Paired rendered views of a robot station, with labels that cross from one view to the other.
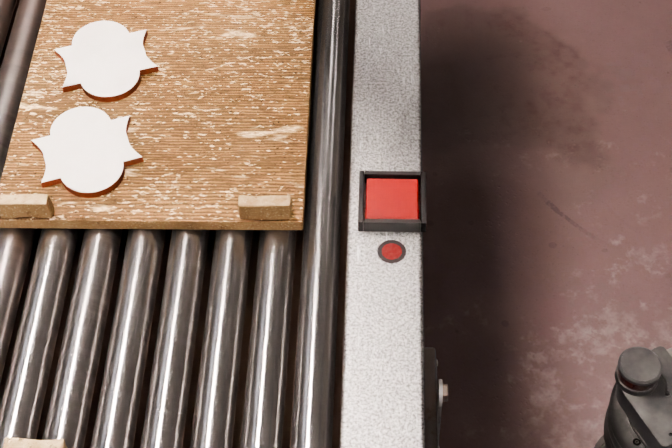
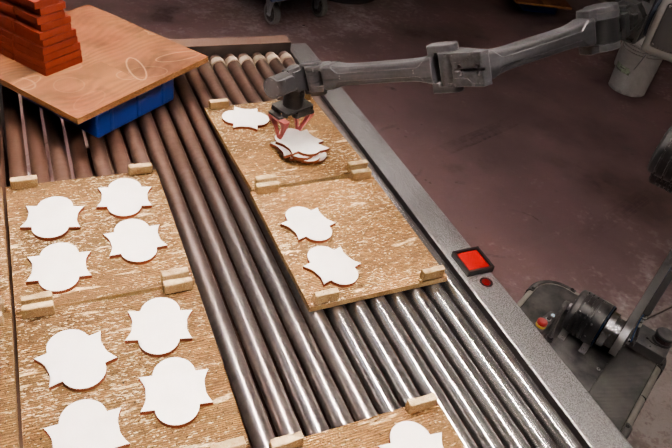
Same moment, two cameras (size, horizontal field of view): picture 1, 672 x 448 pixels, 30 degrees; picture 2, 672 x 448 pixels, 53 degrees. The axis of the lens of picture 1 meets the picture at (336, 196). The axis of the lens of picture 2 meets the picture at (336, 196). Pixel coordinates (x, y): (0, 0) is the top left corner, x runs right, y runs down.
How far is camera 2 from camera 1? 0.92 m
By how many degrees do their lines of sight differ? 27
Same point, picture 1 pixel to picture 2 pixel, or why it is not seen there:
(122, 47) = (313, 217)
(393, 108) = (440, 224)
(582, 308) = not seen: hidden behind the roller
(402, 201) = (478, 260)
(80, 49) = (293, 221)
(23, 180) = (311, 285)
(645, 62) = not seen: hidden behind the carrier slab
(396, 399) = (535, 340)
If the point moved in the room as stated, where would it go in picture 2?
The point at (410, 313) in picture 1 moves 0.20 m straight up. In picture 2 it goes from (512, 305) to (541, 240)
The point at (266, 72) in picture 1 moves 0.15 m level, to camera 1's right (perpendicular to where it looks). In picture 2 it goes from (383, 217) to (431, 207)
